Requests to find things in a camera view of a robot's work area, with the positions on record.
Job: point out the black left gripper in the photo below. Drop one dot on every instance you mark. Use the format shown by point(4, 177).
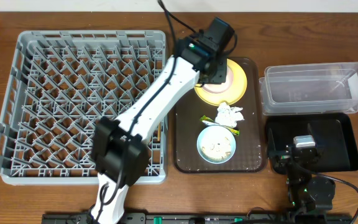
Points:
point(215, 74)

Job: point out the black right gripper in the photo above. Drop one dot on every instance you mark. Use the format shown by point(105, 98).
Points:
point(284, 158)

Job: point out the wooden chopstick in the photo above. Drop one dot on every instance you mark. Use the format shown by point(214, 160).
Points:
point(159, 132)

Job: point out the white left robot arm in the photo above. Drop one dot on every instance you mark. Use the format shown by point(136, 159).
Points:
point(120, 146)

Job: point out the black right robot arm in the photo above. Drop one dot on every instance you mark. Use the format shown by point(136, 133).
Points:
point(310, 194)

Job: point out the black waste bin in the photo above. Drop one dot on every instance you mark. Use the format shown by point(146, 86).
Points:
point(332, 131)

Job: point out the grey dishwasher rack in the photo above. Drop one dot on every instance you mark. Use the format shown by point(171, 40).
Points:
point(61, 83)

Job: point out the yellow plate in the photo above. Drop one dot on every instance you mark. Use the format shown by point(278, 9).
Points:
point(233, 94)

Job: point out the dark brown serving tray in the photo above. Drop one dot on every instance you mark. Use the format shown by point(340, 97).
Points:
point(185, 127)

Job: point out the crumpled white napkin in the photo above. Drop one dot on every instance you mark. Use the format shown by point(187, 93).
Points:
point(228, 116)

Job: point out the green snack wrapper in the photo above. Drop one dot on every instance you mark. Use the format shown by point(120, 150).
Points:
point(209, 122)

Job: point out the blue bowl with food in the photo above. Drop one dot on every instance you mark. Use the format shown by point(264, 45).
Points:
point(216, 144)

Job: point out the clear plastic bin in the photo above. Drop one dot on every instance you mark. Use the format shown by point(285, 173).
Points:
point(310, 89)

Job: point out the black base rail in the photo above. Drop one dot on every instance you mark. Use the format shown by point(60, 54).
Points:
point(141, 218)

